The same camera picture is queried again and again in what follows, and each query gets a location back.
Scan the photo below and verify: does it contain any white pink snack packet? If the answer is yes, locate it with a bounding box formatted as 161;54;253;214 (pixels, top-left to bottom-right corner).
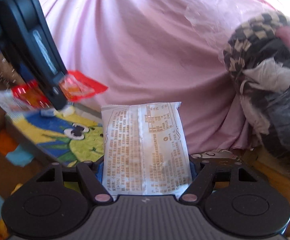
101;102;192;198

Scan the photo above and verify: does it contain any red dried tofu packet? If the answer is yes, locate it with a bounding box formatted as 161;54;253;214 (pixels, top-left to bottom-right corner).
12;70;108;109

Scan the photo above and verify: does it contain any grey cardboard tray box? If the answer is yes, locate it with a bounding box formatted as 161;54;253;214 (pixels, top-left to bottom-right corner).
6;104;104;167

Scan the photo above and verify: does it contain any white nut snack packet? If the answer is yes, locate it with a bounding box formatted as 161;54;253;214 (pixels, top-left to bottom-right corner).
0;89;34;113

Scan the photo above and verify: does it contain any pink hanging sheet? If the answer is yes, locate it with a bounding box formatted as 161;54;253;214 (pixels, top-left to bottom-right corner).
39;0;269;154

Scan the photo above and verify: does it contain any plastic bag of clothes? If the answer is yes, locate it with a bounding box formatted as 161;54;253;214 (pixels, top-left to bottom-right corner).
222;11;290;181

